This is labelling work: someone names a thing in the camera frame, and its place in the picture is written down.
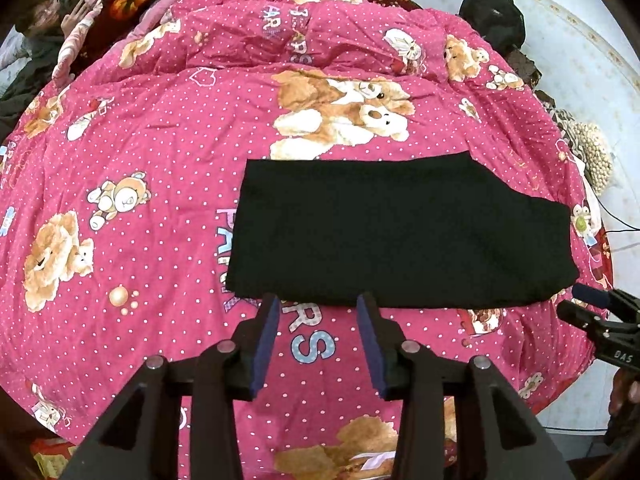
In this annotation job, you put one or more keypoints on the beige beaded cushion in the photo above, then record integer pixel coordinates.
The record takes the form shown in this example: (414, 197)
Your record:
(595, 155)

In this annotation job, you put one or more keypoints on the pink bear printed blanket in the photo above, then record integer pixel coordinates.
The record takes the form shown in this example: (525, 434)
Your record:
(150, 160)

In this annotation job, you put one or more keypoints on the cardboard box with red label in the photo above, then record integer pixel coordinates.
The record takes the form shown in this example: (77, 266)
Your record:
(52, 460)

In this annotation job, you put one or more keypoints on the person's right hand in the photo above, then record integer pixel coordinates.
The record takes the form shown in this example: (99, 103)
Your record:
(624, 390)

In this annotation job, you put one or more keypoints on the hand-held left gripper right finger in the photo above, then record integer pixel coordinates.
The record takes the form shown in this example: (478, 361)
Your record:
(372, 347)

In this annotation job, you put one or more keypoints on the patterned cloth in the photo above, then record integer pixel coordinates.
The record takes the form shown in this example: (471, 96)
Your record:
(557, 115)

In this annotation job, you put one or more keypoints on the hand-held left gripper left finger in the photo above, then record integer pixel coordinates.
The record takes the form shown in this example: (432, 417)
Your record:
(267, 342)

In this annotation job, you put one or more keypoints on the white floral pillow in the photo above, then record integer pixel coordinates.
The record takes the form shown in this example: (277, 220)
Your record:
(12, 52)

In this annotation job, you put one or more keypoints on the black bag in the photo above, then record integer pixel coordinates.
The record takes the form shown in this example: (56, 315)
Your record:
(492, 15)

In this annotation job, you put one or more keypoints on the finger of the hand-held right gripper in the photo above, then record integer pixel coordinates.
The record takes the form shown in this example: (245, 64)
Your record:
(592, 294)
(575, 312)

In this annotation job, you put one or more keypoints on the black pants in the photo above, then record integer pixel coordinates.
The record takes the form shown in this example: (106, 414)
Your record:
(400, 230)

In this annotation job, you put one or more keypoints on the pink fleece cloth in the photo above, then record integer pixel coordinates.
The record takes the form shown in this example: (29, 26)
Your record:
(80, 25)

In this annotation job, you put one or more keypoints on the dark brown cloth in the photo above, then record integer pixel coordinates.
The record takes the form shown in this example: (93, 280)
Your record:
(522, 70)

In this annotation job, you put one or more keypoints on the dark red pumpkin printed blanket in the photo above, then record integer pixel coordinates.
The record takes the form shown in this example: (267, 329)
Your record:
(130, 0)

